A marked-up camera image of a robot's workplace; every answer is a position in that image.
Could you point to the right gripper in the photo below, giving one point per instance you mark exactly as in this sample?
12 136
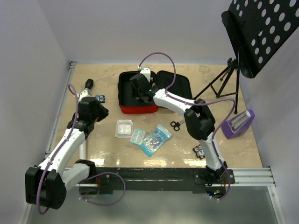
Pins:
138 95

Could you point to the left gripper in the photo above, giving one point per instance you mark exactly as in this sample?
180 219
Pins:
104 111

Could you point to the red medicine kit case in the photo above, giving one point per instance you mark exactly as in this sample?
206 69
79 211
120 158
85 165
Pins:
129 101

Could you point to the blue mask package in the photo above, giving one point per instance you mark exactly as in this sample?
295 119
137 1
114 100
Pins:
155 140

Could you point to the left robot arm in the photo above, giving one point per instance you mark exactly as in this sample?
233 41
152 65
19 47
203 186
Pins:
48 183

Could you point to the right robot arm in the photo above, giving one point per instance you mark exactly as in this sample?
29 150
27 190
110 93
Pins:
197 116

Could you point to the blue owl toy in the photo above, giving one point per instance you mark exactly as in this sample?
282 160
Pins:
100 98

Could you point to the black microphone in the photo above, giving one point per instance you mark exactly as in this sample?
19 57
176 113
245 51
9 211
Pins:
88 87

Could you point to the white gauze pad packet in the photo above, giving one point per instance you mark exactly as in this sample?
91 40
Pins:
124 128

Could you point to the bandage plasters bag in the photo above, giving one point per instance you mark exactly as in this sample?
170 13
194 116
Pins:
137 136

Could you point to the brown owl toy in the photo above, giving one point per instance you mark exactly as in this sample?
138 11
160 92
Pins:
198 151

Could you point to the purple box device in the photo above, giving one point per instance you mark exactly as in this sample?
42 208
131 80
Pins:
238 125

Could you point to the black music stand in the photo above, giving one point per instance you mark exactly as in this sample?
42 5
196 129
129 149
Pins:
257 29

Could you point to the black handled scissors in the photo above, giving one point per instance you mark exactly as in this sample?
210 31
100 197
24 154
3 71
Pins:
176 125

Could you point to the aluminium left rail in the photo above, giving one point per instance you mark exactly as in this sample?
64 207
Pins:
55 128

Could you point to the aluminium rail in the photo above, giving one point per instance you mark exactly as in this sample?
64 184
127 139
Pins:
55 128
243 177

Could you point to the aluminium front rail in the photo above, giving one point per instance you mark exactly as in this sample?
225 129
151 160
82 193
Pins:
243 177

